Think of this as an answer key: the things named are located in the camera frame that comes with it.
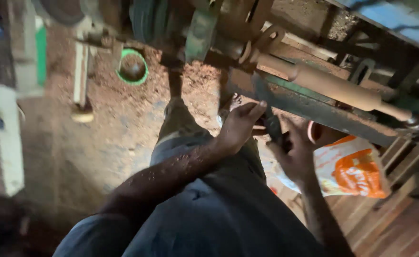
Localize person's left hand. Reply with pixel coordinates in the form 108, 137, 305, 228
215, 101, 268, 156

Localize person's right hand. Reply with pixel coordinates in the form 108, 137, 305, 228
267, 116, 319, 183

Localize dark metal turning chisel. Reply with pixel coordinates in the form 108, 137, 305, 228
251, 73, 286, 144

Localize rusty green wood lathe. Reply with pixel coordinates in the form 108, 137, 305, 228
76, 0, 419, 148

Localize orange cup with white rim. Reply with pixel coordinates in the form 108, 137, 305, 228
307, 121, 346, 145

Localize wooden rolling pin workpiece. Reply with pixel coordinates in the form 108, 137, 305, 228
255, 50, 414, 123

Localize person's right foot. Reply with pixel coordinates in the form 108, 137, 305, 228
217, 94, 243, 126

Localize orange and white plastic bag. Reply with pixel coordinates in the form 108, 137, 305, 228
272, 135, 391, 199

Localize person's grey trousers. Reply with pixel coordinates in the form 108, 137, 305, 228
149, 97, 267, 181

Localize person's grey shirt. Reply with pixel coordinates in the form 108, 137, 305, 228
53, 137, 326, 257

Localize pile of wooden planks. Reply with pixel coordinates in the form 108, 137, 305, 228
284, 137, 419, 257

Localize blue sheet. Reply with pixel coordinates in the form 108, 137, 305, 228
332, 0, 419, 56

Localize green plastic bowl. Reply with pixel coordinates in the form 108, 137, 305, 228
116, 48, 149, 86

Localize pale wood offcut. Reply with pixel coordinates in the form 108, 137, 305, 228
70, 110, 95, 124

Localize white wooden plank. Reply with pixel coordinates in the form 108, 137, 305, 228
73, 39, 89, 108

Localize white and green post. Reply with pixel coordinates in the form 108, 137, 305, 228
15, 0, 48, 98

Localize white wooden post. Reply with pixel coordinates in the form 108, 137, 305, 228
0, 85, 25, 198

